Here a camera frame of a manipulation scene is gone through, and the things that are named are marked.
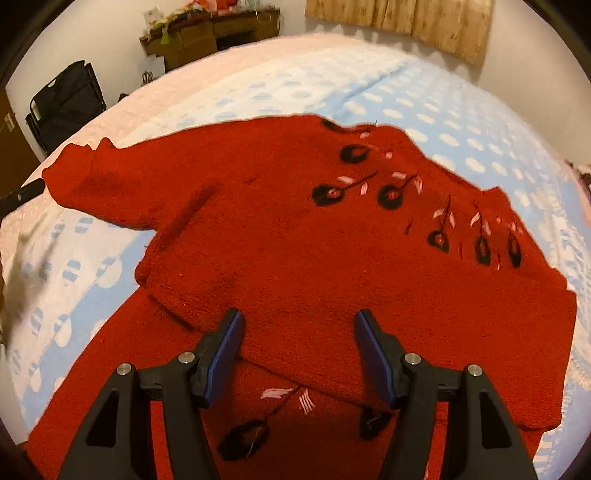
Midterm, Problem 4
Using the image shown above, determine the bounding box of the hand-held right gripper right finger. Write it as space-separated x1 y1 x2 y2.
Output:
353 308 539 480

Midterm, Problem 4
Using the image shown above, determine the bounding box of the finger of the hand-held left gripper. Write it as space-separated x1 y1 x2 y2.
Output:
0 179 47 217

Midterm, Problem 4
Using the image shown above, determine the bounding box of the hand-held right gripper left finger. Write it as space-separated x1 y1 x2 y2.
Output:
58 308 245 480

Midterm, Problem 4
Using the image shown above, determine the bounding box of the red knit sweater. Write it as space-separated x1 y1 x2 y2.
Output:
23 114 578 480

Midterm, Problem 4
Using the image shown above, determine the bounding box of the brown wooden door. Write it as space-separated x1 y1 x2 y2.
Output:
0 90 28 204

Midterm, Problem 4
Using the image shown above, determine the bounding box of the black folding chair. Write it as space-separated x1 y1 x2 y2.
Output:
25 60 108 155

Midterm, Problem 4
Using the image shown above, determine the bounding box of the white paper bag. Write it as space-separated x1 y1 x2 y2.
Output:
147 55 166 85

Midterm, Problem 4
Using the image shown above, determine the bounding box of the wooden cluttered desk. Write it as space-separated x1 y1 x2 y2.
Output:
139 9 282 72

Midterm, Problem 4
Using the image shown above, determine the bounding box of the blue polka dot blanket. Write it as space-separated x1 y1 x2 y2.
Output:
0 44 591 480

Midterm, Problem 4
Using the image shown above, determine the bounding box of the clutter on dresser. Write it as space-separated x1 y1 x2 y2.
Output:
141 0 278 38

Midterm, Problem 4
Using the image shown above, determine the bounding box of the short beige floral curtain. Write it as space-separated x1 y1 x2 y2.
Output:
305 0 495 66

